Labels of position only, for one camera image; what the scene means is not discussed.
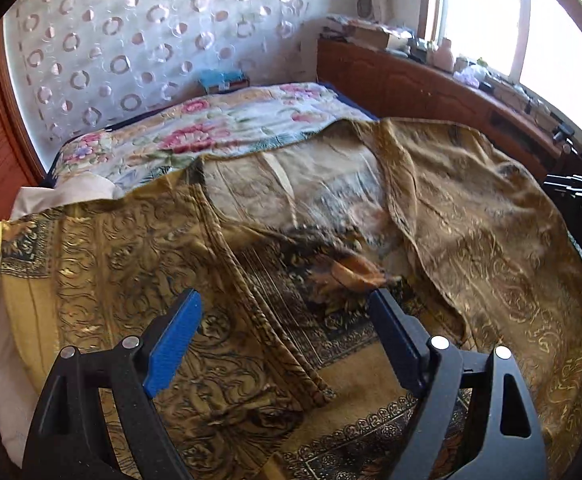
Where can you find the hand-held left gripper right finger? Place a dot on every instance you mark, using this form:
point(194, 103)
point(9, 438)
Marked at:
point(396, 335)

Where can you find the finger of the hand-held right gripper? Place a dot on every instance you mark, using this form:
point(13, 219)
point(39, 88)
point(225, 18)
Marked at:
point(571, 187)

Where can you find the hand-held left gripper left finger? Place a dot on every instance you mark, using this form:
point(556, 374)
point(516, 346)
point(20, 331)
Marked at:
point(173, 345)

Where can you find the golden patterned cloth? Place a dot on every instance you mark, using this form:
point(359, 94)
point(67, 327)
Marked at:
point(121, 260)

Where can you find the clear plastic bag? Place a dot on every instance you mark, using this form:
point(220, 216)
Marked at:
point(471, 74)

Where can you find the wooden sideboard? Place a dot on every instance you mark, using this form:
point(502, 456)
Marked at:
point(421, 90)

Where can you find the white bottle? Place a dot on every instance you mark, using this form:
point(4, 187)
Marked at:
point(443, 55)

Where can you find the window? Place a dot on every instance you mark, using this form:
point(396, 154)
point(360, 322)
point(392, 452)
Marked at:
point(476, 10)

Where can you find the white cloth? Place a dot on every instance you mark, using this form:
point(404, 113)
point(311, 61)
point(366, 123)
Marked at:
point(61, 195)

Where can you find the floral blanket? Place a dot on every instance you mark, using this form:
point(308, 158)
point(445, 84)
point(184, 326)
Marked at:
point(196, 125)

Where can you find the cardboard box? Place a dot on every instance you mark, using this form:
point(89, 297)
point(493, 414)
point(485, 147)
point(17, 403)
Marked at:
point(376, 36)

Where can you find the blue box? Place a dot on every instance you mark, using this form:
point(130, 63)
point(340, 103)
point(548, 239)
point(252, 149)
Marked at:
point(223, 81)

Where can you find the white curtain with circles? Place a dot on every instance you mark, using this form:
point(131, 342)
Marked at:
point(121, 35)

